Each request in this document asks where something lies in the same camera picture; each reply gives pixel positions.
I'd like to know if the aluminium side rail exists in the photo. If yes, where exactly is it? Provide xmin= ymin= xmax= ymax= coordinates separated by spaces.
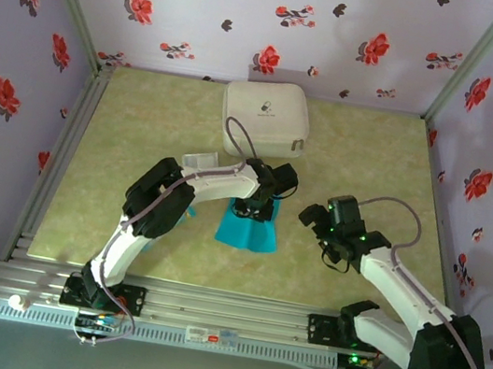
xmin=393 ymin=119 xmax=493 ymax=334
xmin=0 ymin=53 xmax=116 ymax=274

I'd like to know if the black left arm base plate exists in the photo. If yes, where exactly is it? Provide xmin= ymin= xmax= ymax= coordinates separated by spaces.
xmin=59 ymin=274 xmax=148 ymax=319

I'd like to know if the blue printed plastic packet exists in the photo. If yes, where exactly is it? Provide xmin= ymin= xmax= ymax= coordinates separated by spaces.
xmin=139 ymin=199 xmax=200 ymax=263

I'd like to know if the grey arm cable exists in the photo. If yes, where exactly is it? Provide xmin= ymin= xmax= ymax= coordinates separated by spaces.
xmin=67 ymin=96 xmax=267 ymax=369
xmin=329 ymin=191 xmax=493 ymax=369

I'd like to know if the clear plastic packet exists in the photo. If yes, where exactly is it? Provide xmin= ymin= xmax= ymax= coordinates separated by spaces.
xmin=181 ymin=146 xmax=220 ymax=174

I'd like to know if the grey right arm cable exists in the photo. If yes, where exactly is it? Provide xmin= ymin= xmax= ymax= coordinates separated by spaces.
xmin=329 ymin=191 xmax=493 ymax=369

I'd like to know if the grey left arm cable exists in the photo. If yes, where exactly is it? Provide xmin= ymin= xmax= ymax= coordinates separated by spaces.
xmin=67 ymin=96 xmax=267 ymax=369

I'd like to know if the white zip pouch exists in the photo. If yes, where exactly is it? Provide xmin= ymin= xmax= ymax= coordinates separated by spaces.
xmin=213 ymin=71 xmax=318 ymax=169

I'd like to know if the teal cloth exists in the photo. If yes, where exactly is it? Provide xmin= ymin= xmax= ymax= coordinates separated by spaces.
xmin=212 ymin=188 xmax=287 ymax=257

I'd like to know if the long aluminium base rail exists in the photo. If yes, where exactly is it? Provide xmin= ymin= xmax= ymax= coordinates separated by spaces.
xmin=0 ymin=252 xmax=486 ymax=369

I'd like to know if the slotted grey cable duct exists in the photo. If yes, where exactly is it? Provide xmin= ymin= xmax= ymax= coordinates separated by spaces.
xmin=0 ymin=297 xmax=340 ymax=369

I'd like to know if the small control board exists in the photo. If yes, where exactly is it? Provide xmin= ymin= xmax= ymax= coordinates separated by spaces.
xmin=335 ymin=349 xmax=378 ymax=369
xmin=68 ymin=308 xmax=124 ymax=351

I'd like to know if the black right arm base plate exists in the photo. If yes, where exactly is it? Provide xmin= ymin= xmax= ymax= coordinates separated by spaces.
xmin=303 ymin=311 xmax=356 ymax=352

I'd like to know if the white label sticker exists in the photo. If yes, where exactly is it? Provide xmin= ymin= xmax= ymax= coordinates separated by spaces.
xmin=185 ymin=323 xmax=238 ymax=349

